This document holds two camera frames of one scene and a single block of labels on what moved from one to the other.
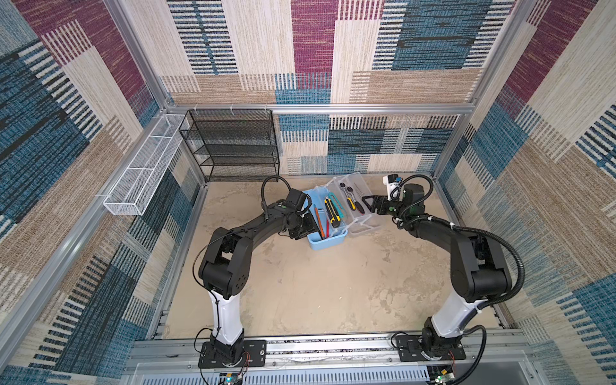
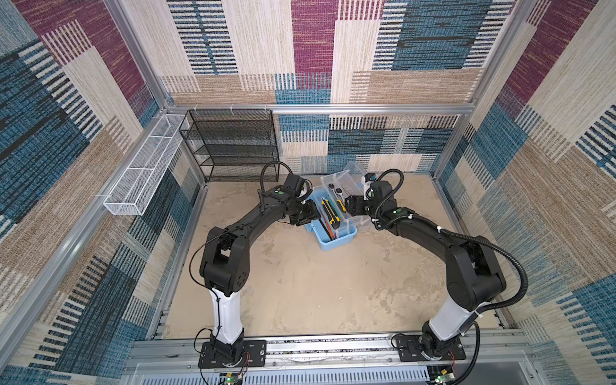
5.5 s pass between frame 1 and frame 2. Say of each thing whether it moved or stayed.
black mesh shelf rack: stayed
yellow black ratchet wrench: moved
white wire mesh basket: stayed
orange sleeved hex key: moved
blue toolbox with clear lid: moved
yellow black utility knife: stayed
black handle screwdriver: moved
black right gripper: moved
